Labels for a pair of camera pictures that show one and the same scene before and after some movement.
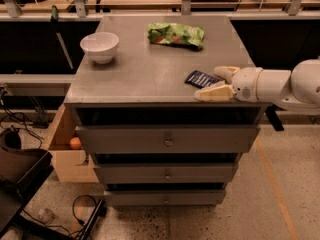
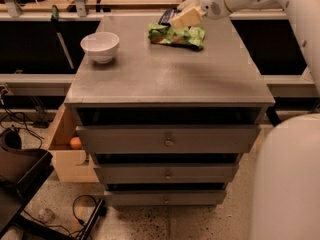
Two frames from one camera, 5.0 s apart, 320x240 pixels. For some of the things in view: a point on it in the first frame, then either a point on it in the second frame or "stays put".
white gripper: (246, 84) -> (212, 1)
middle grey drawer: (166, 173) stays put
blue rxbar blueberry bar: (200, 79) -> (167, 16)
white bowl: (101, 46) stays put
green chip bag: (176, 34) stays put
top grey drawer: (165, 139) stays put
